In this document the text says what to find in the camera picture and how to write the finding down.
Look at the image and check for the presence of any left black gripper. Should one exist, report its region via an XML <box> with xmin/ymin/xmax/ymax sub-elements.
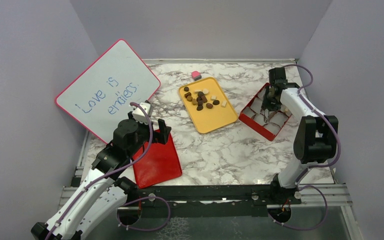
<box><xmin>127</xmin><ymin>111</ymin><xmax>171</xmax><ymax>158</ymax></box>

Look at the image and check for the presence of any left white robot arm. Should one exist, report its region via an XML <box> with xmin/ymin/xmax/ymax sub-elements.
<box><xmin>31</xmin><ymin>119</ymin><xmax>172</xmax><ymax>240</ymax></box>

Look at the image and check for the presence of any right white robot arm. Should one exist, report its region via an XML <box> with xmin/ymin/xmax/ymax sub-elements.
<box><xmin>262</xmin><ymin>66</ymin><xmax>342</xmax><ymax>204</ymax></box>

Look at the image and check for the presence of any red chocolate box with dividers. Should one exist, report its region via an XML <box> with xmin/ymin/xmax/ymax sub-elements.
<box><xmin>238</xmin><ymin>83</ymin><xmax>292</xmax><ymax>141</ymax></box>

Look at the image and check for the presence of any white square chocolate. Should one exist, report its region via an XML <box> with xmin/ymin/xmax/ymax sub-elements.
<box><xmin>221</xmin><ymin>100</ymin><xmax>227</xmax><ymax>108</ymax></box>

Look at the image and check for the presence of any red box lid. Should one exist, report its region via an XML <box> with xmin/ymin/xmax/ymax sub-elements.
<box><xmin>132</xmin><ymin>135</ymin><xmax>183</xmax><ymax>189</ymax></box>

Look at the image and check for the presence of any yellow plastic tray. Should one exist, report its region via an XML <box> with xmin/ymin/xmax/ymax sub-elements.
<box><xmin>178</xmin><ymin>77</ymin><xmax>239</xmax><ymax>134</ymax></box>

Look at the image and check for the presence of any pink and grey eraser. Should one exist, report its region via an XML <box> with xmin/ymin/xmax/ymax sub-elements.
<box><xmin>191</xmin><ymin>71</ymin><xmax>202</xmax><ymax>81</ymax></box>

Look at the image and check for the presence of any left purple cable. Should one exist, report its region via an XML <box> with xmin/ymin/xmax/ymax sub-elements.
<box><xmin>44</xmin><ymin>101</ymin><xmax>154</xmax><ymax>240</ymax></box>

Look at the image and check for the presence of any purple cable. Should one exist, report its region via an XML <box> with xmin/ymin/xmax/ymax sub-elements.
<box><xmin>279</xmin><ymin>63</ymin><xmax>342</xmax><ymax>185</ymax></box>
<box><xmin>44</xmin><ymin>101</ymin><xmax>154</xmax><ymax>240</ymax></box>

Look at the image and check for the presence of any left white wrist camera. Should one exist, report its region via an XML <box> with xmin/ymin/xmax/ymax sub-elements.
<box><xmin>132</xmin><ymin>102</ymin><xmax>153</xmax><ymax>124</ymax></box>

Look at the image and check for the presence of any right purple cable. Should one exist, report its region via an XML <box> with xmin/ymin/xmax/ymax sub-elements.
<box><xmin>279</xmin><ymin>63</ymin><xmax>342</xmax><ymax>185</ymax></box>

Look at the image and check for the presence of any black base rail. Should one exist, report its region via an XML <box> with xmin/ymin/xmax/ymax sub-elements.
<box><xmin>117</xmin><ymin>184</ymin><xmax>301</xmax><ymax>221</ymax></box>

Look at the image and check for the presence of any white board with pink frame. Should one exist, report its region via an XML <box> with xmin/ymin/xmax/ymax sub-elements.
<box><xmin>55</xmin><ymin>39</ymin><xmax>161</xmax><ymax>143</ymax></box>

